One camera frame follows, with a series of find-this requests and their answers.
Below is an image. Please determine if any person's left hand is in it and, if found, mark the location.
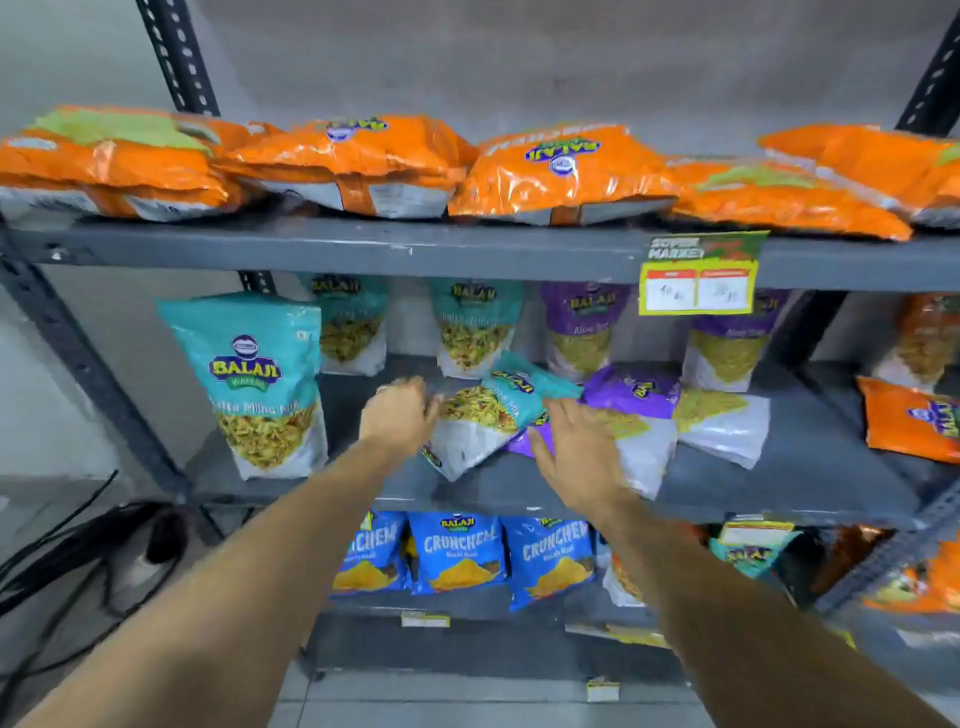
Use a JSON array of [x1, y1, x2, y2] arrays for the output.
[[358, 376, 444, 460]]

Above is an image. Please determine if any person's right hand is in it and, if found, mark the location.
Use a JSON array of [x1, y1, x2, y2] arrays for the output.
[[527, 397, 640, 523]]

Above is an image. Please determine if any gray metal shelf rack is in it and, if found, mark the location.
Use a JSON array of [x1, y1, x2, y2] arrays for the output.
[[0, 0, 960, 688]]

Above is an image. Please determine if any row of orange snack packets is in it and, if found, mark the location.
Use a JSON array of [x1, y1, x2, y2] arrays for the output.
[[0, 103, 960, 243]]

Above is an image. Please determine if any orange chip snack bag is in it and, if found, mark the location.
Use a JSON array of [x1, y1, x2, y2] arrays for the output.
[[862, 536, 960, 618], [813, 524, 894, 595]]

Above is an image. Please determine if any person's right forearm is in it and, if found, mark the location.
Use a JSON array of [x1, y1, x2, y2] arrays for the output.
[[590, 491, 958, 728]]

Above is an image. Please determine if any person's left forearm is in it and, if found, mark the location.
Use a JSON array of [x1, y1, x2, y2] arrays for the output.
[[14, 438, 414, 728]]

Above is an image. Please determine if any white yellow price tag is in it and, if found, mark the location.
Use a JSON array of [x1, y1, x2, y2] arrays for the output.
[[717, 515, 798, 550]]

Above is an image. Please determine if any green yellow price sign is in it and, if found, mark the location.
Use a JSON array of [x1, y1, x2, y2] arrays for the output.
[[638, 230, 770, 316]]

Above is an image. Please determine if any black plug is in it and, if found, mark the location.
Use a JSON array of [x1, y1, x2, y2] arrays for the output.
[[146, 511, 189, 565]]

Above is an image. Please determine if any white power strip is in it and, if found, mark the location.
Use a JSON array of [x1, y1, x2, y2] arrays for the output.
[[112, 551, 163, 598]]

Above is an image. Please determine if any black cable bundle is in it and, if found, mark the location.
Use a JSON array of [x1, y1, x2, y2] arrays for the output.
[[0, 468, 189, 706]]

